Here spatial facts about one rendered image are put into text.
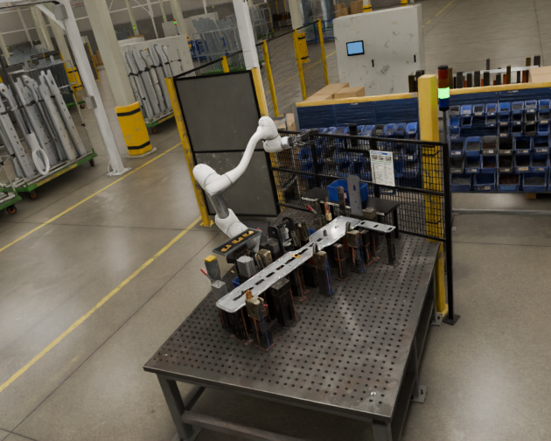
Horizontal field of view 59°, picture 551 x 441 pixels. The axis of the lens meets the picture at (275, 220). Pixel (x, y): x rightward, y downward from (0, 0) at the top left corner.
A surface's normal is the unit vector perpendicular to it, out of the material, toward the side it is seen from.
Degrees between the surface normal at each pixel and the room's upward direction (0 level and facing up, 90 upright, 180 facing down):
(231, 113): 90
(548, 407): 0
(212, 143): 91
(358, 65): 90
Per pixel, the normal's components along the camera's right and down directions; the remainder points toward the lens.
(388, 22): -0.40, 0.45
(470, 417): -0.18, -0.89
